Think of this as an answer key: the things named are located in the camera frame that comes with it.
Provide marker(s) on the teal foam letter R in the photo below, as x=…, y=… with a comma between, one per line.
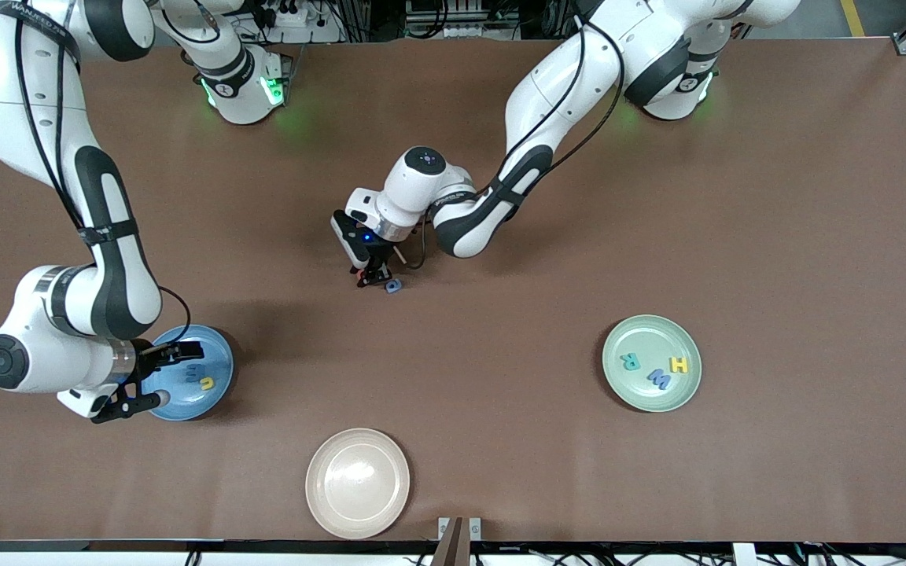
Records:
x=629, y=362

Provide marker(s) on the blue plate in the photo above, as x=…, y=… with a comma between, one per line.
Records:
x=185, y=401

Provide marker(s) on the yellow foam letter H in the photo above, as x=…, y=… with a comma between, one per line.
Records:
x=679, y=365

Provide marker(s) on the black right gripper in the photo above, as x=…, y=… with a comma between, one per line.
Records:
x=145, y=360

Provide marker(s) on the blue foam letter W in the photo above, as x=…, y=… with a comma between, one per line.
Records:
x=658, y=379

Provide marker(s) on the beige plate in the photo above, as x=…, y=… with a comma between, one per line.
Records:
x=358, y=483

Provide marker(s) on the white power strip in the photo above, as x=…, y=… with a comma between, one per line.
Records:
x=319, y=33

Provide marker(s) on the blue foam lowercase m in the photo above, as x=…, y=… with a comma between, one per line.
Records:
x=196, y=369

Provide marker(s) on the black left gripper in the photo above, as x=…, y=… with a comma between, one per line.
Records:
x=379, y=255

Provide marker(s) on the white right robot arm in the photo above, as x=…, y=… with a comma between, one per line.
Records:
x=20, y=118

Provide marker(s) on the table edge mounting bracket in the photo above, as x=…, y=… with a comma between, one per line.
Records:
x=457, y=546

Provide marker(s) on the green plate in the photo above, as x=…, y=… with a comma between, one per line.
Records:
x=642, y=393

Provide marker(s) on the blue foam lowercase a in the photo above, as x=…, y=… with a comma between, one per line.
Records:
x=394, y=287

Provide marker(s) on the table cover sheet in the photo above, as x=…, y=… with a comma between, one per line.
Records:
x=500, y=440

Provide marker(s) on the metal equipment rack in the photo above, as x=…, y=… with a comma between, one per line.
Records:
x=461, y=20

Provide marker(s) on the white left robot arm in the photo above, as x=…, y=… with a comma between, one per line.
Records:
x=547, y=94

